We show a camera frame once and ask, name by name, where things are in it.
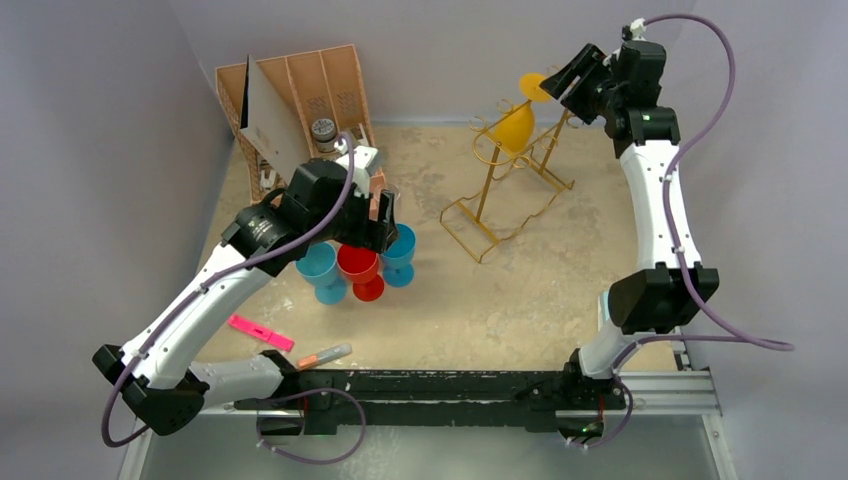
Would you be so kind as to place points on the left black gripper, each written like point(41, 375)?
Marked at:
point(372, 234)

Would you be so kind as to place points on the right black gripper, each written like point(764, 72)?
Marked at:
point(582, 81)

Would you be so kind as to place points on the red wine glass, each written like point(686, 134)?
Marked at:
point(360, 266)

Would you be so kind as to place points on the blue wine glass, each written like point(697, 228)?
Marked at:
point(319, 268)
point(398, 271)

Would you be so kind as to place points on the yellow wine glass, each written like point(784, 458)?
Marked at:
point(514, 129)

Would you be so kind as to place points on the clear wine glass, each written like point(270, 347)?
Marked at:
point(389, 188)

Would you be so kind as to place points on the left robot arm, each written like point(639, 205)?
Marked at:
point(156, 374)

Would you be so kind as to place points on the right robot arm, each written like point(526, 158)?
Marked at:
point(624, 88)

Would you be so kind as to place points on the gold wine glass rack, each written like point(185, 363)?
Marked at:
point(517, 188)

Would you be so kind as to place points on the stapler in organizer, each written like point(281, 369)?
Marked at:
point(359, 134)

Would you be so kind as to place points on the small round tin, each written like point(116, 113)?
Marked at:
point(324, 133)

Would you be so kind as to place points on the grey orange marker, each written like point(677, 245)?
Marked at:
point(324, 357)

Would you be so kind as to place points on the pink highlighter marker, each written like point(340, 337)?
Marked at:
point(260, 332)

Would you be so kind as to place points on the peach file organizer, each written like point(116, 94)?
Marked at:
point(316, 84)

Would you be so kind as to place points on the light blue eraser bar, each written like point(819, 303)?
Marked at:
point(603, 310)

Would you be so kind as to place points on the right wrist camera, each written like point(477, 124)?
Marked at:
point(634, 31)

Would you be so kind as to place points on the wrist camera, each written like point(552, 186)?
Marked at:
point(634, 31)
point(367, 160)

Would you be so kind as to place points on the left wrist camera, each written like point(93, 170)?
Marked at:
point(367, 160)

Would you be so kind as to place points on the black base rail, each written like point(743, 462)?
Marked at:
point(536, 401)

